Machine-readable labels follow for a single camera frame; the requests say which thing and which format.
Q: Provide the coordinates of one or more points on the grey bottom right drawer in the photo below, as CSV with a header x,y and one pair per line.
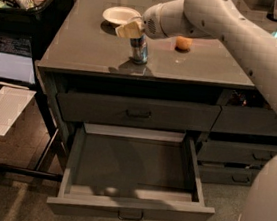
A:
x,y
220,174

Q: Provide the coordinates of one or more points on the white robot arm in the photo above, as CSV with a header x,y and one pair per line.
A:
x,y
253,49

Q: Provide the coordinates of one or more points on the grey top left drawer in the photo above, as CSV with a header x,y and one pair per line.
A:
x,y
136,112

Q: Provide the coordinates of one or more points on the grey middle right drawer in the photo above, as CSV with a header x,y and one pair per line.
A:
x,y
231,152

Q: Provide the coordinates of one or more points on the white paper bowl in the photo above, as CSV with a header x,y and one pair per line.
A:
x,y
120,15

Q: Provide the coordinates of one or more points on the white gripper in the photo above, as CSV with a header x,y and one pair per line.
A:
x,y
151,20

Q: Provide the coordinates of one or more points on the blue silver redbull can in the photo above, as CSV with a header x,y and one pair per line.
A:
x,y
139,50

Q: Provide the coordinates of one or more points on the black cart frame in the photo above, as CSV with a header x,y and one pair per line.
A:
x,y
43,157

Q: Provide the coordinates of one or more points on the open grey middle drawer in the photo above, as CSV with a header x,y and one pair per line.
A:
x,y
131,174

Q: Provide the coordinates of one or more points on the grey top right drawer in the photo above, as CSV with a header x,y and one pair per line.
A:
x,y
246,120

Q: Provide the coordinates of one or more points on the grey counter cabinet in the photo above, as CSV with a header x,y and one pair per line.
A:
x,y
87,56

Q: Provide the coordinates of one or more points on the orange fruit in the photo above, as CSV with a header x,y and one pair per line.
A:
x,y
183,43

